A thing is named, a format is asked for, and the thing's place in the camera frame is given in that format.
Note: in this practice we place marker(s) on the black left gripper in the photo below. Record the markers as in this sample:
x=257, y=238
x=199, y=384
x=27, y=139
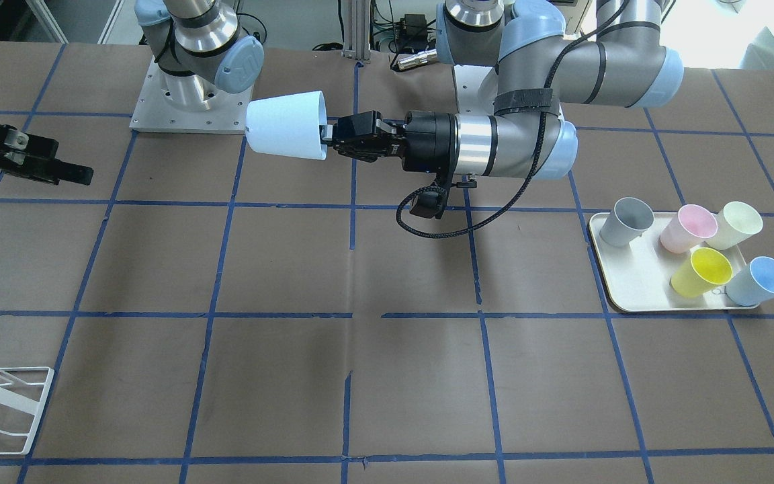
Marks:
x=428, y=142

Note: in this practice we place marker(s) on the light blue cup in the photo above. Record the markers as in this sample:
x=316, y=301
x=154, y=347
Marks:
x=287, y=125
x=754, y=284

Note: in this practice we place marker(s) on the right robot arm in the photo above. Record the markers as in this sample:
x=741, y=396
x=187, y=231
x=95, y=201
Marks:
x=202, y=38

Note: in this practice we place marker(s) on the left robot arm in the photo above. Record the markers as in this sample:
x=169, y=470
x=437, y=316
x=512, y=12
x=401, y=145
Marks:
x=533, y=69

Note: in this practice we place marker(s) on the grey cup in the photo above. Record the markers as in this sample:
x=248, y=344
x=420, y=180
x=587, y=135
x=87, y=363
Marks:
x=629, y=218

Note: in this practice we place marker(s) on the pink cup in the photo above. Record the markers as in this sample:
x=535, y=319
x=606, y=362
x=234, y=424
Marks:
x=691, y=225

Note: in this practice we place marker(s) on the yellow cup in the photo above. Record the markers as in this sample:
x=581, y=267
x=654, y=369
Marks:
x=705, y=269

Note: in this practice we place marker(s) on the cream white cup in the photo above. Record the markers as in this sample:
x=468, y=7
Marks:
x=737, y=221

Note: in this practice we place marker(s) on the cream plastic tray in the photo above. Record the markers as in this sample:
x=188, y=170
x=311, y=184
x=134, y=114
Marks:
x=637, y=276

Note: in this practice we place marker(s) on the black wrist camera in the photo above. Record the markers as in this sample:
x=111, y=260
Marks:
x=431, y=201

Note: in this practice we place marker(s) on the aluminium frame post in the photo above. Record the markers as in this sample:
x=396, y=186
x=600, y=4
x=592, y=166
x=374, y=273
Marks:
x=356, y=30

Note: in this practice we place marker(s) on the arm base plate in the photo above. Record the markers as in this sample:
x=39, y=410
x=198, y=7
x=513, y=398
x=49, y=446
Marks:
x=187, y=105
x=476, y=89

